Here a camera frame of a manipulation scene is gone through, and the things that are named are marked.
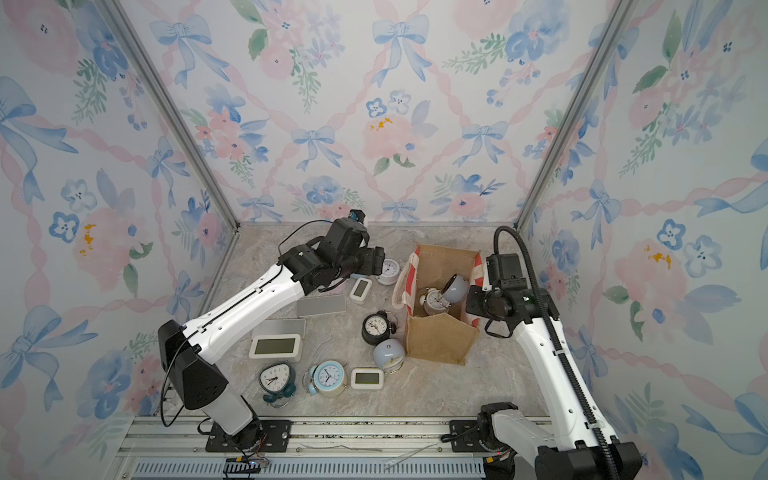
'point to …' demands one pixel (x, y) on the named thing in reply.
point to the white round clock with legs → (434, 302)
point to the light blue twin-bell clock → (327, 379)
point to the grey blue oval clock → (455, 289)
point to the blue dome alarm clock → (389, 355)
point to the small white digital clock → (360, 290)
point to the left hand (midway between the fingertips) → (374, 253)
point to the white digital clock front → (367, 378)
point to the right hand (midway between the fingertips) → (477, 299)
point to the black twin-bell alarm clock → (377, 328)
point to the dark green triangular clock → (277, 380)
